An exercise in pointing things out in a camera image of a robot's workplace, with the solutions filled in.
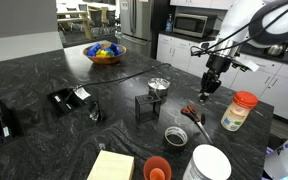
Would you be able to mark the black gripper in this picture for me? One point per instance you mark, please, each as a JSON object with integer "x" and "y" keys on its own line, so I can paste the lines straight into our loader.
{"x": 211, "y": 82}

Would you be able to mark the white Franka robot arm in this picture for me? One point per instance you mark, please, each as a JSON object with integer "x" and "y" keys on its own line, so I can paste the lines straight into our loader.
{"x": 247, "y": 18}

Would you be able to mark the black counter outlet box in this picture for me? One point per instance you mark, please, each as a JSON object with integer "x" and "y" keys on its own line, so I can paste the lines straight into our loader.
{"x": 64, "y": 101}

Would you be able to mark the black raised counter box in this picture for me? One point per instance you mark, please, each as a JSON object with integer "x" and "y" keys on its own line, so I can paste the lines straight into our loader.
{"x": 20, "y": 111}

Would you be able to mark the creamer bottle with orange lid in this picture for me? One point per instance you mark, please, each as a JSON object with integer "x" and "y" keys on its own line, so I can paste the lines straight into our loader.
{"x": 237, "y": 113}

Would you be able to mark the white lower kitchen cabinets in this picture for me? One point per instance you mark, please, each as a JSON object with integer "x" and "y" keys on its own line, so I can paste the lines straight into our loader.
{"x": 180, "y": 56}

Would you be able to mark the white kitchen cabinets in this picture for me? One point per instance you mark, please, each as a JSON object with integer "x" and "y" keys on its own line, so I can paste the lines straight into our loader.
{"x": 180, "y": 56}
{"x": 200, "y": 3}

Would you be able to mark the round silver metal tin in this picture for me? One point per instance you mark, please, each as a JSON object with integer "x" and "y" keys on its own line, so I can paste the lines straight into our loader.
{"x": 159, "y": 85}

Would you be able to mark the black round tin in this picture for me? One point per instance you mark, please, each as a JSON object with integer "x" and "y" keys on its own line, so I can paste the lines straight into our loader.
{"x": 176, "y": 138}

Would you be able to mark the stainless steel microwave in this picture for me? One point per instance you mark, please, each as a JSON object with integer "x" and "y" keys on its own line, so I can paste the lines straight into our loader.
{"x": 192, "y": 24}

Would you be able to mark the blue soap dispenser bottle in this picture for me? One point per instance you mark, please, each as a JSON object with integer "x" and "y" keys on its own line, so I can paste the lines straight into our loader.
{"x": 169, "y": 25}

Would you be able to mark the orange plastic cup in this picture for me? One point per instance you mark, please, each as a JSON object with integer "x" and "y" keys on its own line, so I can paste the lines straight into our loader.
{"x": 157, "y": 166}

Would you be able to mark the white upper kitchen cabinets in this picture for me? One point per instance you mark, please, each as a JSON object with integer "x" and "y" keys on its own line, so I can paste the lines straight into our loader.
{"x": 200, "y": 3}

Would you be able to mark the stainless steel refrigerator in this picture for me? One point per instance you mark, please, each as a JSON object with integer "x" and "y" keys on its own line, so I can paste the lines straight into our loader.
{"x": 140, "y": 23}

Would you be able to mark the blue toy block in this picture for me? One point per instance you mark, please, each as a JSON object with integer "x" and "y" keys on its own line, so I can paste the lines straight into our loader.
{"x": 116, "y": 49}
{"x": 93, "y": 50}

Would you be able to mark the wooden bowl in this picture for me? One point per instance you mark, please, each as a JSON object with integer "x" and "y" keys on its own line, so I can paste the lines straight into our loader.
{"x": 104, "y": 60}

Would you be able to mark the black power plug adapter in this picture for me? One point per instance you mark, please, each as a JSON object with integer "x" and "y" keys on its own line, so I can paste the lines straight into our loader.
{"x": 96, "y": 111}

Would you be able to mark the yellow toy block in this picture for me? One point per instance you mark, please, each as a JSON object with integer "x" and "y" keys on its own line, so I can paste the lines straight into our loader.
{"x": 102, "y": 52}

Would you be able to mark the white paper tag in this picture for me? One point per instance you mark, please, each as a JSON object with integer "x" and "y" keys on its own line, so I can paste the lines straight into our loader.
{"x": 82, "y": 93}

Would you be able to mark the black office chair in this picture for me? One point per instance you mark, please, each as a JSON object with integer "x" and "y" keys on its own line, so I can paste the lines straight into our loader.
{"x": 111, "y": 16}
{"x": 96, "y": 16}

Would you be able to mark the light wooden table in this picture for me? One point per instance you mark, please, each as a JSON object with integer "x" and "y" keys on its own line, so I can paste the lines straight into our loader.
{"x": 74, "y": 16}

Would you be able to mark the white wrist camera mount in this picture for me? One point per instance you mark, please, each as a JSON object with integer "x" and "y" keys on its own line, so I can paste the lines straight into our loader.
{"x": 247, "y": 64}

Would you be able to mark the black cube frame stand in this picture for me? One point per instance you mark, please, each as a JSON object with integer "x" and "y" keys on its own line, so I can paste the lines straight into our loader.
{"x": 147, "y": 108}

